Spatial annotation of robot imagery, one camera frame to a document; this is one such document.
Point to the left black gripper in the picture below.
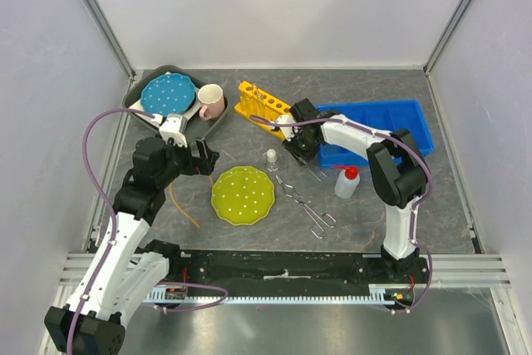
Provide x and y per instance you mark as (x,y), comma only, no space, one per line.
(199,165)

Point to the green dotted plate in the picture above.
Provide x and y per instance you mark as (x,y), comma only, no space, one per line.
(243,195)

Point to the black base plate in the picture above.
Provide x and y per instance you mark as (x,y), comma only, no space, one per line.
(274,272)

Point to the slotted cable duct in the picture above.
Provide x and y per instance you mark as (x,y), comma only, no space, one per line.
(179,295)

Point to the grey plastic tray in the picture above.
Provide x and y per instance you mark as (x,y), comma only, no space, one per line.
(196,127)

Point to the yellow test tube rack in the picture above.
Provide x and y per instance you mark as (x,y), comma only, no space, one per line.
(273,106)

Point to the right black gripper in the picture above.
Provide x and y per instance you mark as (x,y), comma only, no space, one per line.
(303,157)

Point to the blue plastic bin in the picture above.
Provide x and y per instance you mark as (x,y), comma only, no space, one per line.
(384,115)

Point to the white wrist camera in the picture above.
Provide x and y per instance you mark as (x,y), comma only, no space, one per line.
(172,130)
(283,127)

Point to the blue dotted plate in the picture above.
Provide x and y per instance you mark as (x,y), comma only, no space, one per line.
(171,93)

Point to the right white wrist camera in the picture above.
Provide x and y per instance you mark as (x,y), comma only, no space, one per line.
(283,127)

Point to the metal crucible tongs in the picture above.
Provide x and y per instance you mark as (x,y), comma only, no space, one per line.
(319,221)

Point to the glass flask white stopper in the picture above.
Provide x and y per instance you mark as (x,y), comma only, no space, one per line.
(273,161)

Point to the pink mug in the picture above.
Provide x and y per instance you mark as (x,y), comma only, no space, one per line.
(211,97)

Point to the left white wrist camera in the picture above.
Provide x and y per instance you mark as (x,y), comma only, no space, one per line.
(172,130)

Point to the white wash bottle red cap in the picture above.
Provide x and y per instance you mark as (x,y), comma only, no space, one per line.
(347,181)

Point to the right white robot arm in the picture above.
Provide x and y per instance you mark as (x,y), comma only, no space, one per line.
(399,173)

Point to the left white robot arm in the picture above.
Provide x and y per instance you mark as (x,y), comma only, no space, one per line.
(94,319)

